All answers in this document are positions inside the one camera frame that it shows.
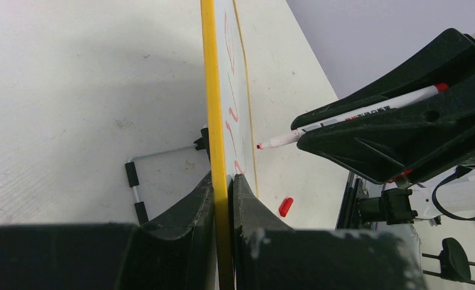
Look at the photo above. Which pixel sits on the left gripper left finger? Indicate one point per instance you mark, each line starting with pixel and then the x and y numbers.
pixel 175 250

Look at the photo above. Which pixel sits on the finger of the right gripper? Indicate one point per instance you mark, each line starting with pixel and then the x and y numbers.
pixel 449 58
pixel 419 141

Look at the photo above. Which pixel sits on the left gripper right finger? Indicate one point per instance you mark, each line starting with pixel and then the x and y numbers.
pixel 268 254

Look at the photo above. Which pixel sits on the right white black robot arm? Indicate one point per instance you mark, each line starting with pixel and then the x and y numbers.
pixel 421 200

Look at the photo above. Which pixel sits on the red white marker pen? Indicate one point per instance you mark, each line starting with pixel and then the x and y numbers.
pixel 382 106

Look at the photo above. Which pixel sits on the yellow framed whiteboard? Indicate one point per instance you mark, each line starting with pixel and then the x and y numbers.
pixel 231 144

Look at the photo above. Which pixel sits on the red marker cap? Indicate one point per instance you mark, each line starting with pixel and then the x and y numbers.
pixel 285 206

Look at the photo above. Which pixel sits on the whiteboard wire stand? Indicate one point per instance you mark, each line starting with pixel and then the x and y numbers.
pixel 161 176

